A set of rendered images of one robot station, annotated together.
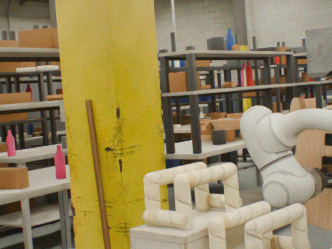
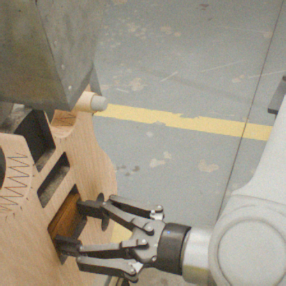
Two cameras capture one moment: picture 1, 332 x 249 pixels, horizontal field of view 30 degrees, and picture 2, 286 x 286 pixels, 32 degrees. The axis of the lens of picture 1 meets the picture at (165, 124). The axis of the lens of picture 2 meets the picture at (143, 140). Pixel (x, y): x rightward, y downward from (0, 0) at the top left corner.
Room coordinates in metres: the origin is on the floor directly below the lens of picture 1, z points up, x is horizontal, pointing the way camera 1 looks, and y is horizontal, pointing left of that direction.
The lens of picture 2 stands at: (1.88, 0.00, 1.75)
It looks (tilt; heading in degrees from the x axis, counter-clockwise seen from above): 45 degrees down; 261
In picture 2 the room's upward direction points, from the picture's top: 11 degrees counter-clockwise
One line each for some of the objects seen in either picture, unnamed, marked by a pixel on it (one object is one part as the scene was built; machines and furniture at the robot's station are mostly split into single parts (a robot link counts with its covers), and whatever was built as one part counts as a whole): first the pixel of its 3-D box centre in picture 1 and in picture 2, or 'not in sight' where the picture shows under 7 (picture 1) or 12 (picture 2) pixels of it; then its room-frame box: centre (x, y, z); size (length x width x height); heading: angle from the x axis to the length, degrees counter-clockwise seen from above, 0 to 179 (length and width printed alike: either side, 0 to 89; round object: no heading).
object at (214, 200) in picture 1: (220, 201); not in sight; (1.40, -0.11, 1.12); 0.11 x 0.03 x 0.03; 50
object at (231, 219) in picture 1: (240, 216); not in sight; (1.25, -0.14, 1.12); 0.20 x 0.03 x 0.03; 139
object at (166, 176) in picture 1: (176, 174); not in sight; (1.36, -0.02, 1.20); 0.20 x 0.03 x 0.03; 139
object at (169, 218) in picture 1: (165, 218); not in sight; (1.26, 0.01, 1.12); 0.11 x 0.03 x 0.03; 50
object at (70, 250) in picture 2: not in sight; (72, 256); (1.95, -0.45, 1.09); 0.05 x 0.03 x 0.01; 143
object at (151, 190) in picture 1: (152, 202); not in sight; (1.29, 0.04, 1.15); 0.03 x 0.03 x 0.09
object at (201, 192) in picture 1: (201, 189); not in sight; (1.42, -0.07, 1.15); 0.03 x 0.03 x 0.09
